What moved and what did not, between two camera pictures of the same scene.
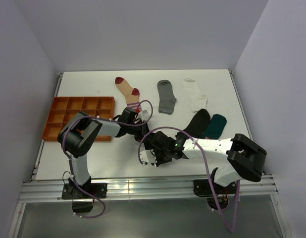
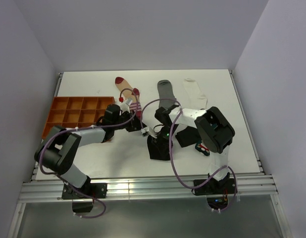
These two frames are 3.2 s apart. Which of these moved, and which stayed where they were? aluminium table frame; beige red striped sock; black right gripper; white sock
Moved: black right gripper
Stayed: aluminium table frame; white sock; beige red striped sock
